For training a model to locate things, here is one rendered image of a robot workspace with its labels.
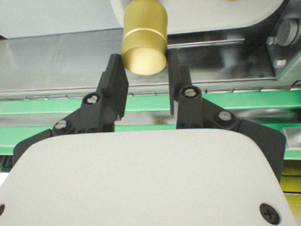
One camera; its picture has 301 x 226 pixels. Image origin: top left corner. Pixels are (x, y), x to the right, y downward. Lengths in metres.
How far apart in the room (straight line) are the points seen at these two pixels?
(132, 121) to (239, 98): 0.16
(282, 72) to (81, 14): 0.31
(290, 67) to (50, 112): 0.34
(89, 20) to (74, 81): 0.12
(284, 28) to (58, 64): 0.32
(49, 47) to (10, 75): 0.08
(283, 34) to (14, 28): 0.43
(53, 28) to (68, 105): 0.16
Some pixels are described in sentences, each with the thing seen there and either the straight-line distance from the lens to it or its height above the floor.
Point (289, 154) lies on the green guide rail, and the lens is 0.35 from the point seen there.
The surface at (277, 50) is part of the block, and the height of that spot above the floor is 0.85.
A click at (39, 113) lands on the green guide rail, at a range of 0.34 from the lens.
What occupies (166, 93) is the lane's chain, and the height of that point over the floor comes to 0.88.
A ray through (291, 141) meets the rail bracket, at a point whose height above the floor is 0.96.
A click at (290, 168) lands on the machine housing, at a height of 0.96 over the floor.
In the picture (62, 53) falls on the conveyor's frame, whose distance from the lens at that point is 0.36.
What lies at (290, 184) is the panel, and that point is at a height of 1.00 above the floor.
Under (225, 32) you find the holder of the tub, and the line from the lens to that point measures 0.31.
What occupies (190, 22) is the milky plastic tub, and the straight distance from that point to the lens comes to 0.23.
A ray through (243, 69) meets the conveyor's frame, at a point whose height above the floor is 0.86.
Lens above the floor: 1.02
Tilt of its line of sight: 24 degrees down
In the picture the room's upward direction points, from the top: 177 degrees counter-clockwise
